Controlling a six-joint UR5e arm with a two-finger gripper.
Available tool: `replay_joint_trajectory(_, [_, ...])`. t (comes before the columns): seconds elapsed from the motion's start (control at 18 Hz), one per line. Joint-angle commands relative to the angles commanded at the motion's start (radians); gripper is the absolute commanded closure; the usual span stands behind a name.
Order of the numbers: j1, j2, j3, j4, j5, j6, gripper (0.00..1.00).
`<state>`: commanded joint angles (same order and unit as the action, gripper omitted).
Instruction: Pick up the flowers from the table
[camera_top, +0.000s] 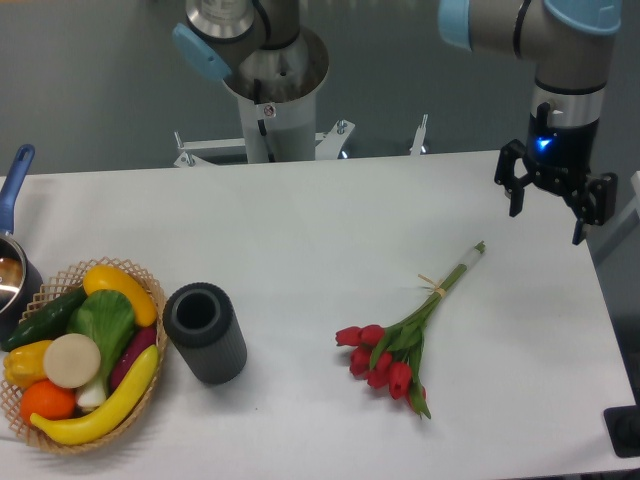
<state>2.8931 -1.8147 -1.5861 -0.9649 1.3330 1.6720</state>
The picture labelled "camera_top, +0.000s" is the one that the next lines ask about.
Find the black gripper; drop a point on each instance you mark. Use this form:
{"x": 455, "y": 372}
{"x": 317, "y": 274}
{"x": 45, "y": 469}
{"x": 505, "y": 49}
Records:
{"x": 558, "y": 161}

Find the yellow squash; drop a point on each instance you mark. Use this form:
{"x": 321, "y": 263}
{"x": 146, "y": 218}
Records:
{"x": 106, "y": 277}

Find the orange fruit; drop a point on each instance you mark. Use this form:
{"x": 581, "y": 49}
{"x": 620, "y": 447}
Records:
{"x": 47, "y": 400}

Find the yellow bell pepper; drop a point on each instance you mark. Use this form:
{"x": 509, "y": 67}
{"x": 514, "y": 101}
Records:
{"x": 24, "y": 366}

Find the white metal frame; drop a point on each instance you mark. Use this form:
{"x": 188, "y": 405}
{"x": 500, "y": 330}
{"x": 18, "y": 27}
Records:
{"x": 328, "y": 145}

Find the blue-handled saucepan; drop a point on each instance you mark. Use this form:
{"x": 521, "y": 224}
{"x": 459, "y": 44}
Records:
{"x": 20, "y": 280}

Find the woven wicker basket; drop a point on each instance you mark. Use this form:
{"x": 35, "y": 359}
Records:
{"x": 63, "y": 282}

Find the dark green cucumber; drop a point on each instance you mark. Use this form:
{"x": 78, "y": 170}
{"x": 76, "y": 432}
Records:
{"x": 46, "y": 323}

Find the green bok choy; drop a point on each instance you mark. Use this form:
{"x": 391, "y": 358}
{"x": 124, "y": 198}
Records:
{"x": 107, "y": 318}

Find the black device at edge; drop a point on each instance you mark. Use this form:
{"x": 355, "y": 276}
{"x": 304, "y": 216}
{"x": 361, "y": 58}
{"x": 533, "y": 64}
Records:
{"x": 623, "y": 428}

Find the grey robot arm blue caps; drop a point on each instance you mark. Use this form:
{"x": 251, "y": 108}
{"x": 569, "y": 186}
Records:
{"x": 571, "y": 44}

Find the dark grey ribbed vase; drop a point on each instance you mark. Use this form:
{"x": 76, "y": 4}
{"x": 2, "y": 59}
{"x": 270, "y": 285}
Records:
{"x": 200, "y": 320}

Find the beige round disc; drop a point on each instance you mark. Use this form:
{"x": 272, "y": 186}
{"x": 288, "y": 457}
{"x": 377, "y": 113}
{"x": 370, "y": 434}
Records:
{"x": 71, "y": 361}

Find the purple sweet potato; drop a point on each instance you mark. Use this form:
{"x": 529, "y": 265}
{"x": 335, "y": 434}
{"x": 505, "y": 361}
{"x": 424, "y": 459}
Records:
{"x": 144, "y": 338}

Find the yellow banana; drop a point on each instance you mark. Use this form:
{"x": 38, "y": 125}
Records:
{"x": 111, "y": 413}

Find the robot base pedestal arm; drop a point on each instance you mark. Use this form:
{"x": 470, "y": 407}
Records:
{"x": 271, "y": 64}

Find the red tulip bouquet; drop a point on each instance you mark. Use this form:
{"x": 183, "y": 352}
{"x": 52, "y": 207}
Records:
{"x": 391, "y": 357}

